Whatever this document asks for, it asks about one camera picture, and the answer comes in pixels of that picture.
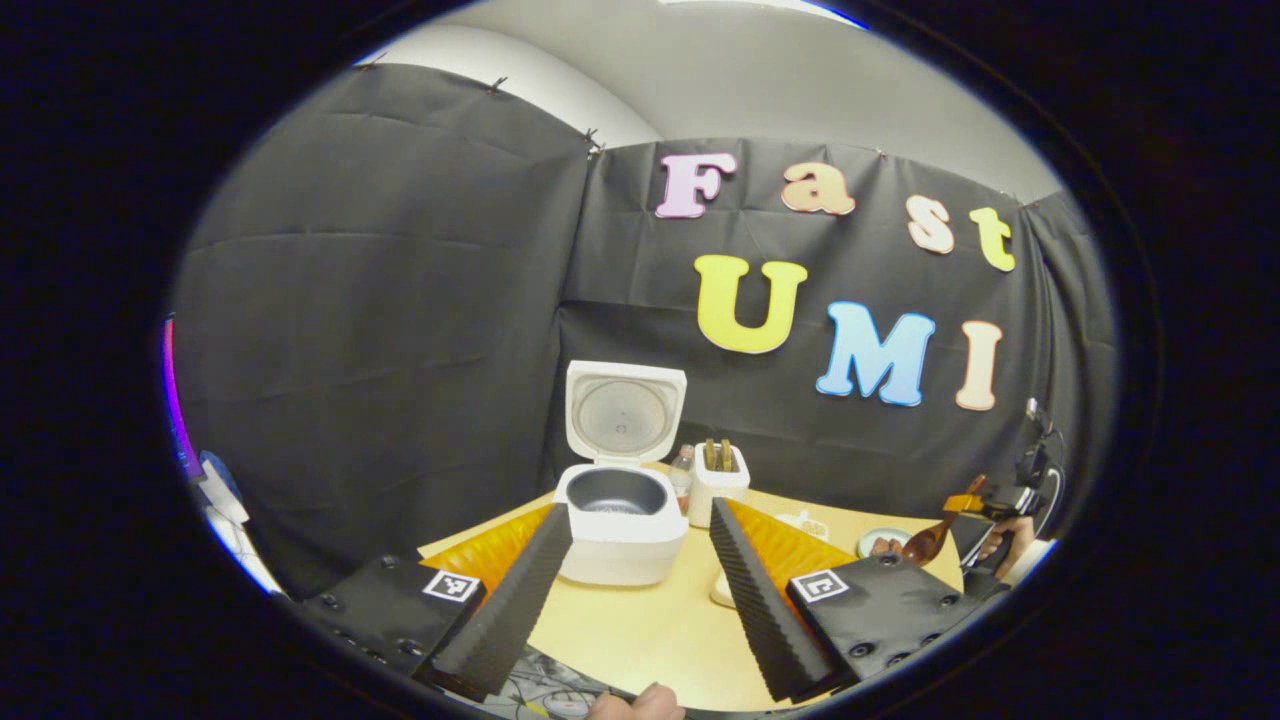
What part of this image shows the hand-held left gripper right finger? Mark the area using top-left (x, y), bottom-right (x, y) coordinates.
top-left (708, 498), bottom-right (991, 704)

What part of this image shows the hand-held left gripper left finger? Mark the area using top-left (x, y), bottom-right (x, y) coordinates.
top-left (300, 503), bottom-right (573, 701)

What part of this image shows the wooden spoon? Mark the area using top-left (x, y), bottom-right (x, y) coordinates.
top-left (900, 475), bottom-right (989, 567)

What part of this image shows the white chopstick holder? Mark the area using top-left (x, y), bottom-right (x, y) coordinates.
top-left (688, 440), bottom-right (752, 529)

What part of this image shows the white rice cooker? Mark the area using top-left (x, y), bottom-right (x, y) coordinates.
top-left (553, 360), bottom-right (691, 587)

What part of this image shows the round plate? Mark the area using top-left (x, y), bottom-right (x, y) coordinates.
top-left (856, 527), bottom-right (913, 561)

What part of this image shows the small clear bottle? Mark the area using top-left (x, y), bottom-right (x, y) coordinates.
top-left (668, 444), bottom-right (696, 513)

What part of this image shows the white and blue object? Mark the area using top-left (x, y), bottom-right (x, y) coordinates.
top-left (195, 450), bottom-right (286, 596)

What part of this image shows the black backdrop cloth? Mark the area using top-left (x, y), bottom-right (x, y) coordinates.
top-left (170, 62), bottom-right (1119, 601)

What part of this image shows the large ceiling light panel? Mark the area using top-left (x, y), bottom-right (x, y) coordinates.
top-left (660, 0), bottom-right (866, 26)

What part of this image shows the tangle of cables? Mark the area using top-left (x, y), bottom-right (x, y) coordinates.
top-left (490, 650), bottom-right (621, 719)

